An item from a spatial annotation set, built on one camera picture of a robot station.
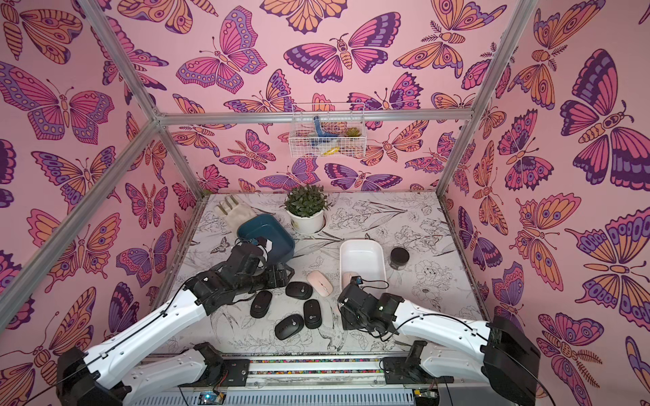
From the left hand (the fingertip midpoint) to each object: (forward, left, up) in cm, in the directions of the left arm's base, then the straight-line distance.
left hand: (289, 271), depth 76 cm
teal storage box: (+30, +15, -16) cm, 37 cm away
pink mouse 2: (+5, -18, -14) cm, 24 cm away
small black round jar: (+13, -38, -14) cm, 43 cm away
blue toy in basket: (+48, -9, +17) cm, 52 cm away
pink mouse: (+3, -9, -15) cm, 18 cm away
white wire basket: (+49, -11, +17) cm, 54 cm away
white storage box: (+15, -26, -17) cm, 35 cm away
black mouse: (-4, +11, -15) cm, 19 cm away
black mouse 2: (+1, -2, -14) cm, 14 cm away
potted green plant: (+25, -3, +1) cm, 25 cm away
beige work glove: (+37, +31, -16) cm, 51 cm away
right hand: (-9, -19, -13) cm, 25 cm away
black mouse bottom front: (-11, +1, -16) cm, 19 cm away
